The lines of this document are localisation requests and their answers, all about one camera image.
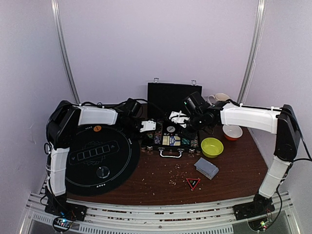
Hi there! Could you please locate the orange round button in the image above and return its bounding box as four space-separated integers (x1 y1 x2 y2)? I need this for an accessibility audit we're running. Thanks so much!
94 125 102 132

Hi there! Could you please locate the black poker chip case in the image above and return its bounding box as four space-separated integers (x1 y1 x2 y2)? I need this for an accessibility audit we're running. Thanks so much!
141 78 202 158

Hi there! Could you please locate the clear black round button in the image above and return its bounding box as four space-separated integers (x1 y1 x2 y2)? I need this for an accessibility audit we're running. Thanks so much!
96 166 110 179

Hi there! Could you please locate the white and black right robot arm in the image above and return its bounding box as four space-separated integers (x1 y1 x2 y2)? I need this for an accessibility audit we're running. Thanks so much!
169 92 307 220

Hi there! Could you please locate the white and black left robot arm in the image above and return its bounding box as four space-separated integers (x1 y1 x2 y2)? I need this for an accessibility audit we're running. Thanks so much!
44 98 156 221

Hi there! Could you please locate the blue texas holdem card deck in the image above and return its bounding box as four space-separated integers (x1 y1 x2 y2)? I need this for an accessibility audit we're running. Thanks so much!
169 136 181 146

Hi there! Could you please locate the cream patterned mug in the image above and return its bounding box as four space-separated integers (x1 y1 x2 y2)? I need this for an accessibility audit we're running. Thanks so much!
207 93 230 105

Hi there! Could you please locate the right outer poker chip row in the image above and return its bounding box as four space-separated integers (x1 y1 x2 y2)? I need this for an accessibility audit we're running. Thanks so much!
190 136 199 148

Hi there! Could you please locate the white and orange bowl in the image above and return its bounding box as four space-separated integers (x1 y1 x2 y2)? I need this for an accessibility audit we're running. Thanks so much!
222 125 243 141

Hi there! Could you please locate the left outer poker chip row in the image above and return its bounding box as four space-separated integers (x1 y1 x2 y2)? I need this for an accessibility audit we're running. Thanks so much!
142 132 154 145

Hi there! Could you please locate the yellow-green bowl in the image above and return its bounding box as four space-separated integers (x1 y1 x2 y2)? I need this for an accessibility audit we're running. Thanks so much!
201 137 224 158

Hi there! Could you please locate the left inner poker chip row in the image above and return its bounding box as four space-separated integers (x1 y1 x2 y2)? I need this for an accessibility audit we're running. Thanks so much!
153 121 163 145

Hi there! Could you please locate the white dealer button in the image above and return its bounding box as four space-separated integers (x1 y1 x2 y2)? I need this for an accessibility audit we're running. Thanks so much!
166 126 176 134

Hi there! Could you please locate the cream card deck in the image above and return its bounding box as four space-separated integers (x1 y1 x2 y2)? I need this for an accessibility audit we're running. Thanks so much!
162 136 170 146

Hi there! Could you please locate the round black poker mat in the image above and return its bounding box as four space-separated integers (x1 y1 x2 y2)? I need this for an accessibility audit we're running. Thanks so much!
65 125 140 196

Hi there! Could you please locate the grey card deck box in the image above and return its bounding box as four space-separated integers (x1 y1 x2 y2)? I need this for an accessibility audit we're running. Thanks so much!
194 157 219 180

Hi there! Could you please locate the red and black triangle card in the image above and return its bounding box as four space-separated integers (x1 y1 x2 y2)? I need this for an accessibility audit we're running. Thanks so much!
186 178 200 191

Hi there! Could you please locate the right green circuit board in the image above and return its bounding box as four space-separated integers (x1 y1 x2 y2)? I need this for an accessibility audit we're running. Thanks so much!
253 219 272 232

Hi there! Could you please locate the green circuit board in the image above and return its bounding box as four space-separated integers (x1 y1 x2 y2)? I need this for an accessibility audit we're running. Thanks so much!
52 217 74 232
253 219 272 232

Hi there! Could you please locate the left green circuit board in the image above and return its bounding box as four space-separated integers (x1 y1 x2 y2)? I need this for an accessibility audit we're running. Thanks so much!
52 217 74 232

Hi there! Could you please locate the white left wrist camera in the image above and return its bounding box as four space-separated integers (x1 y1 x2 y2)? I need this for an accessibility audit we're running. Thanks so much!
139 120 156 133

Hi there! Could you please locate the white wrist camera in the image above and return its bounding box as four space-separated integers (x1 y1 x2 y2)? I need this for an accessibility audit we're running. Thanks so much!
139 120 156 133
169 111 190 128

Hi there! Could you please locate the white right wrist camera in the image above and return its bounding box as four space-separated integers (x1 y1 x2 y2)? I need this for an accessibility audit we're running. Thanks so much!
169 111 190 128

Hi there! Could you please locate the right aluminium frame post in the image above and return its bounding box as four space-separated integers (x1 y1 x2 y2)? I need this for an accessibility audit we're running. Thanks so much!
237 0 267 103

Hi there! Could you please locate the aluminium frame post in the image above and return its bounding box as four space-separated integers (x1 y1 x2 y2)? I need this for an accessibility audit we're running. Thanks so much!
51 0 80 103
237 0 267 103

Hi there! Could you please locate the aluminium front rail base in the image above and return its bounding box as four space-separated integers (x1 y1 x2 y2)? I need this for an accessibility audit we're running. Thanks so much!
17 192 303 234

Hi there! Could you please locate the left aluminium frame post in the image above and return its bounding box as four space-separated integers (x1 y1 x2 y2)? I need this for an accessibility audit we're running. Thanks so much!
51 0 80 103

